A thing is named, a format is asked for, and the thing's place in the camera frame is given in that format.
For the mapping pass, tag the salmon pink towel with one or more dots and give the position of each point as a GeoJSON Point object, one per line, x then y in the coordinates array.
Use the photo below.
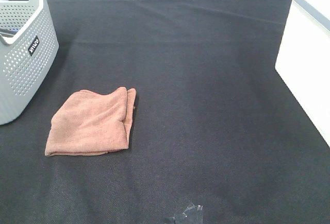
{"type": "Point", "coordinates": [91, 124]}

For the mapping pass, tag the black table cloth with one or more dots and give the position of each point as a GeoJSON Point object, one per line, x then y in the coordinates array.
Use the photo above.
{"type": "Point", "coordinates": [214, 123]}

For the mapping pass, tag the white storage box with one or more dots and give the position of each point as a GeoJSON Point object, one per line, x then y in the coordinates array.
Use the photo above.
{"type": "Point", "coordinates": [303, 59]}

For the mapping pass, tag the grey perforated plastic basket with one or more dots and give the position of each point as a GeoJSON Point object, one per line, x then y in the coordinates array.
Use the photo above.
{"type": "Point", "coordinates": [28, 48]}

